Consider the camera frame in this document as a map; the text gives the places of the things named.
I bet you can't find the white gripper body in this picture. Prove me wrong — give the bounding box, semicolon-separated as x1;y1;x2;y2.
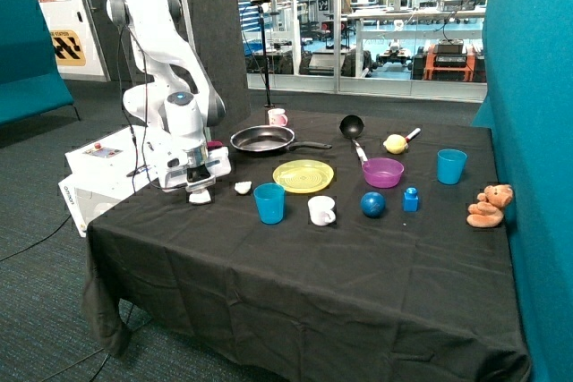
159;144;231;192

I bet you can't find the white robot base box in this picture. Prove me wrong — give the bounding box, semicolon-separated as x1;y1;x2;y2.
59;125;175;237

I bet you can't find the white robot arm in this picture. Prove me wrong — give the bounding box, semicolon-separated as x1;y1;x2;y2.
107;0;226;204

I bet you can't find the black frying pan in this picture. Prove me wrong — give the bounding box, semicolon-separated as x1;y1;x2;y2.
230;125;332;154

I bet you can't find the pink plastic cup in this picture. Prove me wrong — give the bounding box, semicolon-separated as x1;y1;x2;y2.
207;140;224;151

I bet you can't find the small white crumpled object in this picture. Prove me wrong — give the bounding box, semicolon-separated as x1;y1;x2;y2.
234;181;252;195

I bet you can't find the blue plastic cup front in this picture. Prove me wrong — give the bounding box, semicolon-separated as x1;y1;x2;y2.
253;183;286;225

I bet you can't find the blue plastic cup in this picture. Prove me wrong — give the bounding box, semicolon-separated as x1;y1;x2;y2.
437;149;468;185
253;183;286;225

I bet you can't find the pink white mug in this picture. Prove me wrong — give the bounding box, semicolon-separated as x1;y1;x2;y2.
267;108;288;126

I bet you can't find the yellow plastic plate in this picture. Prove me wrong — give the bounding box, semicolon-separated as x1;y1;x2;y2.
272;159;334;194

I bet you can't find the black ladle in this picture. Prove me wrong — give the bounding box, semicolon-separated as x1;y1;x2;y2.
339;115;368;165

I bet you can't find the black tablecloth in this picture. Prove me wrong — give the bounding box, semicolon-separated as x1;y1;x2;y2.
82;111;532;381

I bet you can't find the blue ball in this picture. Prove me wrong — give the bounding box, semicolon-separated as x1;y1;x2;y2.
360;191;386;218

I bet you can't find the purple plastic bowl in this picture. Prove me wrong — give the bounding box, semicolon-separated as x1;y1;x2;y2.
362;157;405;189

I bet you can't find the teal sofa left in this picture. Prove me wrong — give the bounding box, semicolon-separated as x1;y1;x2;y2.
0;0;74;125

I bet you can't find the yellow lemon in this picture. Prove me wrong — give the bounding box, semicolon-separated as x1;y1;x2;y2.
383;134;408;155

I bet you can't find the blue toy block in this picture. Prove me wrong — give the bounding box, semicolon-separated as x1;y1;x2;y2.
402;187;419;212

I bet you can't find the red white marker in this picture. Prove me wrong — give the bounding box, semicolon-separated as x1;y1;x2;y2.
405;128;421;143

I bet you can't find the blue plastic cup right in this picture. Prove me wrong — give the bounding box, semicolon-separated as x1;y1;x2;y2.
437;149;468;185

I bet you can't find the brown teddy bear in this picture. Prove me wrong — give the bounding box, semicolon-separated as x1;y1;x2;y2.
466;184;514;228

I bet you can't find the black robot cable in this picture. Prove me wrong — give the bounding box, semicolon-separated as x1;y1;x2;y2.
115;23;175;195

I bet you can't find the black camera stand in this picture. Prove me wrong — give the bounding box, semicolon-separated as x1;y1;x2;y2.
250;0;274;109

